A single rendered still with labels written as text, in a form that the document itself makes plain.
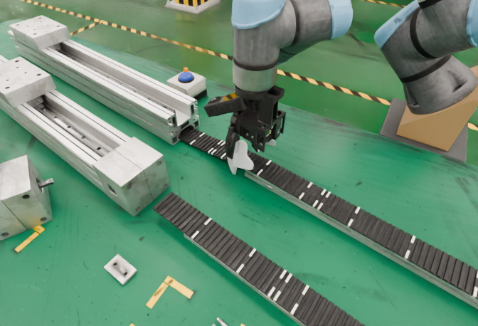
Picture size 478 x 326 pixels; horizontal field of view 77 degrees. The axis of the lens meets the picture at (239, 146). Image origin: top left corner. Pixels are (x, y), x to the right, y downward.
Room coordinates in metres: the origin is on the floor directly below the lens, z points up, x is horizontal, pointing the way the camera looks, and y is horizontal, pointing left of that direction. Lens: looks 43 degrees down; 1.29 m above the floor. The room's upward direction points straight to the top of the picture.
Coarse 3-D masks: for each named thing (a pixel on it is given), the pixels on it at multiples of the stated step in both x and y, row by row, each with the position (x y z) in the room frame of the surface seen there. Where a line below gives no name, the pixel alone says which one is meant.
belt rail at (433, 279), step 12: (264, 180) 0.42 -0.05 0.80; (276, 192) 0.40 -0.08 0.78; (300, 204) 0.36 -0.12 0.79; (324, 216) 0.33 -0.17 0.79; (348, 228) 0.31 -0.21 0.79; (360, 240) 0.29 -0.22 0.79; (384, 252) 0.26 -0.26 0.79; (408, 264) 0.24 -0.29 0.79; (420, 276) 0.22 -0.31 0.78; (432, 276) 0.22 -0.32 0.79; (444, 288) 0.20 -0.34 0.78; (456, 288) 0.19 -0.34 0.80; (468, 300) 0.18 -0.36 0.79
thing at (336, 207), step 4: (336, 196) 0.37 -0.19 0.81; (336, 200) 0.36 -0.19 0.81; (340, 200) 0.36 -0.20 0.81; (344, 200) 0.36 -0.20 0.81; (332, 204) 0.35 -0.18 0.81; (336, 204) 0.35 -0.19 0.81; (340, 204) 0.35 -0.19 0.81; (332, 208) 0.34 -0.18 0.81; (336, 208) 0.34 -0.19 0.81; (340, 208) 0.34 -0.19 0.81; (328, 212) 0.33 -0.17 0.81; (332, 212) 0.33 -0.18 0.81; (336, 212) 0.33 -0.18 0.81; (332, 216) 0.32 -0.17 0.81; (336, 216) 0.32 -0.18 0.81
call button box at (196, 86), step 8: (168, 80) 0.75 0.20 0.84; (176, 80) 0.75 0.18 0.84; (192, 80) 0.75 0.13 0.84; (200, 80) 0.75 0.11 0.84; (176, 88) 0.73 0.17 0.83; (184, 88) 0.71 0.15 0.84; (192, 88) 0.72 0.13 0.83; (200, 88) 0.75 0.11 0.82; (192, 96) 0.72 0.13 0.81; (200, 96) 0.75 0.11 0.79
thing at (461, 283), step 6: (462, 264) 0.23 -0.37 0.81; (462, 270) 0.22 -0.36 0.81; (468, 270) 0.22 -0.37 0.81; (474, 270) 0.22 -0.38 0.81; (462, 276) 0.21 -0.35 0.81; (468, 276) 0.21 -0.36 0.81; (462, 282) 0.20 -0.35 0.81; (468, 282) 0.20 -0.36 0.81; (462, 288) 0.19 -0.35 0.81; (468, 288) 0.19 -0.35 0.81; (468, 294) 0.18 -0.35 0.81
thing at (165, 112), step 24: (24, 48) 0.98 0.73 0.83; (48, 48) 0.90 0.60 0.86; (72, 48) 0.92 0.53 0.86; (72, 72) 0.80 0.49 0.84; (96, 72) 0.81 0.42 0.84; (120, 72) 0.77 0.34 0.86; (96, 96) 0.73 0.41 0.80; (120, 96) 0.65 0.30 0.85; (144, 96) 0.68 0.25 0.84; (168, 96) 0.65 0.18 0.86; (144, 120) 0.61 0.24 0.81; (168, 120) 0.55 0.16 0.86; (192, 120) 0.61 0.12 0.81
